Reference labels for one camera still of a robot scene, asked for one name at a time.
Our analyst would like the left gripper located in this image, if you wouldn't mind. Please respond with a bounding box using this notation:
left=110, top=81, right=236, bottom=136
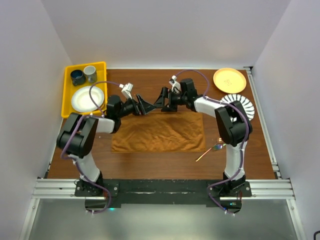
left=116, top=94, right=156, bottom=119

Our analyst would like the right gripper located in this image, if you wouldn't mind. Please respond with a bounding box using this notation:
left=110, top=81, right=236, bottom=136
left=153, top=87, right=187, bottom=113

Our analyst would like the brown cloth napkin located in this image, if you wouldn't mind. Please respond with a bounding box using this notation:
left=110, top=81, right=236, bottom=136
left=111, top=111, right=206, bottom=153

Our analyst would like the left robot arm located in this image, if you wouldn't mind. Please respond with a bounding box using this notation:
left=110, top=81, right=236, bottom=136
left=56, top=94, right=157, bottom=196

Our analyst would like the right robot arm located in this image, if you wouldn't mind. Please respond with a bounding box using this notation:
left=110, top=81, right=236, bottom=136
left=154, top=76, right=253, bottom=197

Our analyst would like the yellow plastic tray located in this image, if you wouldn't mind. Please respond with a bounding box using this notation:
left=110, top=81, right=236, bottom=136
left=61, top=61, right=108, bottom=119

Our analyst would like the rose gold spoon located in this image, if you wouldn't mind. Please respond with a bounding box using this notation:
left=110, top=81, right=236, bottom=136
left=195, top=137, right=225, bottom=162

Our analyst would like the white bowl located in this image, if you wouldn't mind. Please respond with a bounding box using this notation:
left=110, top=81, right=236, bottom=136
left=71, top=86, right=105, bottom=113

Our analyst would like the grey mug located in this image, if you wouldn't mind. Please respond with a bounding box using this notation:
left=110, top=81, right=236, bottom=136
left=83, top=65, right=98, bottom=84

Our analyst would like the iridescent fork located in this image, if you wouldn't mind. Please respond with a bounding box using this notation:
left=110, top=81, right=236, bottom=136
left=212, top=143, right=226, bottom=151

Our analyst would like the yellow plate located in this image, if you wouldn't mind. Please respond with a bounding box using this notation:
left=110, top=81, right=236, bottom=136
left=212, top=68, right=247, bottom=94

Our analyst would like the dark blue mug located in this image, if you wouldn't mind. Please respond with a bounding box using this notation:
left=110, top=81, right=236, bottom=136
left=70, top=69, right=86, bottom=87

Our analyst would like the black striped white plate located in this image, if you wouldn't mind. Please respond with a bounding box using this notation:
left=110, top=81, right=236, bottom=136
left=221, top=93, right=255, bottom=121

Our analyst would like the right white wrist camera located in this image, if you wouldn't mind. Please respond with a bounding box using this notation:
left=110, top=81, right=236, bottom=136
left=169, top=75, right=181, bottom=94

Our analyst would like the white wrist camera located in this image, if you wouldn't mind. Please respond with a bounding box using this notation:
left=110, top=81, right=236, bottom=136
left=169, top=75, right=181, bottom=94
left=119, top=83, right=133, bottom=100

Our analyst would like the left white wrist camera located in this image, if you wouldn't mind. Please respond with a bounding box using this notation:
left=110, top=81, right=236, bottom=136
left=119, top=83, right=133, bottom=100

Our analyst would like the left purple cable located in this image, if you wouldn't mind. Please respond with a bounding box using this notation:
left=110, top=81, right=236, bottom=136
left=60, top=81, right=125, bottom=214

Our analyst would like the purple cable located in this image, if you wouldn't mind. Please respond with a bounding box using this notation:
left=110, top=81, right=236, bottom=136
left=60, top=81, right=125, bottom=214
left=172, top=69, right=251, bottom=215

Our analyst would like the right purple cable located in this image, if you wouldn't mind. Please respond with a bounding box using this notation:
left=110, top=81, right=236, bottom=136
left=172, top=69, right=251, bottom=215

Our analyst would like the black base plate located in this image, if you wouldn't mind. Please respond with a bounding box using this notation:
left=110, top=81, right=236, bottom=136
left=74, top=179, right=252, bottom=213

